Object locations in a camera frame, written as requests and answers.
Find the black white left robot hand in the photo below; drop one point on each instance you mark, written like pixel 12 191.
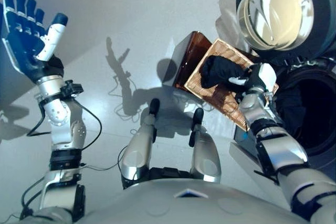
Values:
pixel 23 40

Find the black robot pelvis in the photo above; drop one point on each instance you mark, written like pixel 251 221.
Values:
pixel 170 172

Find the black garment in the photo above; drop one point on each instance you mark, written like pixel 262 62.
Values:
pixel 220 69

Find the round glass washing machine door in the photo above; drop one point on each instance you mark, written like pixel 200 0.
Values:
pixel 275 11

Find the black robot foot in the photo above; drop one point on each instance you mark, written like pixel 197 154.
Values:
pixel 154 106
pixel 198 115

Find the dark grey washing machine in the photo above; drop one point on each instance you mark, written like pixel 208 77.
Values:
pixel 320 119

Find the black left robot foot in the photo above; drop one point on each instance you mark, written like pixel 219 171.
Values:
pixel 154 106

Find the silver left robot leg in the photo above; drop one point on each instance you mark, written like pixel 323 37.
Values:
pixel 136 155

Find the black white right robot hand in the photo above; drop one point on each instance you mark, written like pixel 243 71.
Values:
pixel 265 77

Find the white low platform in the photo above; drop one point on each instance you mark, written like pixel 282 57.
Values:
pixel 244 153

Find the silver right robot leg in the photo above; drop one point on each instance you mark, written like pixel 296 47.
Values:
pixel 207 155

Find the black right robot foot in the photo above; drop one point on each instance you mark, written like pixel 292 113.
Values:
pixel 198 115

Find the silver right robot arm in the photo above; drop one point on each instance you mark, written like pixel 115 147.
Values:
pixel 278 142

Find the wicker laundry basket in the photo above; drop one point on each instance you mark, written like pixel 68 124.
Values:
pixel 223 95

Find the navy blue garment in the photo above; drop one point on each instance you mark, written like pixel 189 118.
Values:
pixel 288 108

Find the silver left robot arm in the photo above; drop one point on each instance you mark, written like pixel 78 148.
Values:
pixel 65 129

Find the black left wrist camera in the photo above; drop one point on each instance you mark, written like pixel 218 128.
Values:
pixel 73 89

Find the grey robot torso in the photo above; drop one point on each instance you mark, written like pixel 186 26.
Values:
pixel 189 208

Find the silver robot leg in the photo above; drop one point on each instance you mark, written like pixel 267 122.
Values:
pixel 207 155
pixel 136 155

